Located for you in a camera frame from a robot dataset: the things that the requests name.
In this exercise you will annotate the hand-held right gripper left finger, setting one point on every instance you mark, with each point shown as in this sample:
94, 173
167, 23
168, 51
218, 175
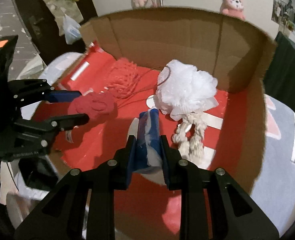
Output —
131, 155

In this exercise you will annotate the red mesh bath sponge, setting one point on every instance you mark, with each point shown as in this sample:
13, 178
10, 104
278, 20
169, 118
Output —
122, 80

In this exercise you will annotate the table with green cloth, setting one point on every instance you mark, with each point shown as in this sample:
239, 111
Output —
287, 75

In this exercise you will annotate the white mesh bath sponge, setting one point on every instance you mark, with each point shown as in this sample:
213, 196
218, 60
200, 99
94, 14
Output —
187, 90

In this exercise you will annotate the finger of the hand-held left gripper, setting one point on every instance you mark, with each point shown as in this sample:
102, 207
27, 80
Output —
65, 96
72, 120

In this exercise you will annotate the dark wooden door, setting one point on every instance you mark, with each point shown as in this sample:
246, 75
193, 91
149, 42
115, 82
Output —
37, 40

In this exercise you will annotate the cardboard box red inside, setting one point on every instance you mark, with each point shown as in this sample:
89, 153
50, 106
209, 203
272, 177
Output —
175, 37

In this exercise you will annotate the pink bear plush toy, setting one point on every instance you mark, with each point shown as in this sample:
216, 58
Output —
233, 5

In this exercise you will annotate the clear plastic bag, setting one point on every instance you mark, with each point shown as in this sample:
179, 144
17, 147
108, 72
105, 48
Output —
71, 30

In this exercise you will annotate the red knit soft item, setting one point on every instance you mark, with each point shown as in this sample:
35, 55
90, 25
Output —
95, 106

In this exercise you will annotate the wall photo collage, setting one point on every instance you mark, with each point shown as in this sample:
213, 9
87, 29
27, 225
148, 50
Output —
285, 12

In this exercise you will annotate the beige hanging wall organizer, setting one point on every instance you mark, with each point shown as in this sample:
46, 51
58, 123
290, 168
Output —
52, 7

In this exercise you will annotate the cream crochet scrunchie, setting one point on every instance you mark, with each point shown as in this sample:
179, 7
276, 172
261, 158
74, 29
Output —
190, 142

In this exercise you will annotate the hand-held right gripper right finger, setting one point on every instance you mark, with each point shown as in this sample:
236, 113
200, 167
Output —
165, 155

